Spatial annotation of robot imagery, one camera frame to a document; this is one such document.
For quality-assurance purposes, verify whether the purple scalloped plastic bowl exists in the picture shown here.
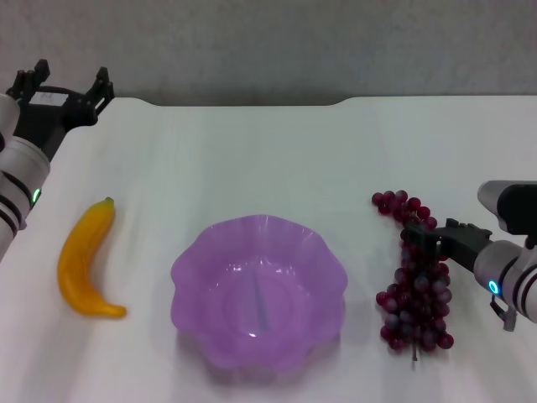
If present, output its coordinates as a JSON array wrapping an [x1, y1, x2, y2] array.
[[169, 213, 350, 374]]

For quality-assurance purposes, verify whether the grey right arm cable plug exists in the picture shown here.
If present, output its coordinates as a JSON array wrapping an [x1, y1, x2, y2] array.
[[489, 296, 518, 332]]

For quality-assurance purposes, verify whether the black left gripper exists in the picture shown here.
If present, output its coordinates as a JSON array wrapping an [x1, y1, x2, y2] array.
[[5, 59, 116, 163]]

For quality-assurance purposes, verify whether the yellow toy banana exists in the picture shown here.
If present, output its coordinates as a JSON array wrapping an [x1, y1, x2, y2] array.
[[57, 196, 128, 319]]

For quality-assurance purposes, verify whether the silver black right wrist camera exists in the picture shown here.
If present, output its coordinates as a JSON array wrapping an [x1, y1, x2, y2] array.
[[477, 180, 537, 237]]

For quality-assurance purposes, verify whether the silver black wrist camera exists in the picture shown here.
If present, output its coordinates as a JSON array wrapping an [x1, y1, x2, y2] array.
[[477, 180, 537, 237], [0, 92, 23, 153]]

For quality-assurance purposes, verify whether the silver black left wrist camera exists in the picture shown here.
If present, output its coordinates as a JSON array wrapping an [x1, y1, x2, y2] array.
[[0, 92, 23, 153]]

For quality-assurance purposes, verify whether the dark red grape bunch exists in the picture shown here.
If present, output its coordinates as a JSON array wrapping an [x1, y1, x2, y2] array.
[[371, 189, 456, 363]]

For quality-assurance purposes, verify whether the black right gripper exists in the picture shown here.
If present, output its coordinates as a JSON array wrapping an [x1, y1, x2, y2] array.
[[399, 217, 493, 275]]

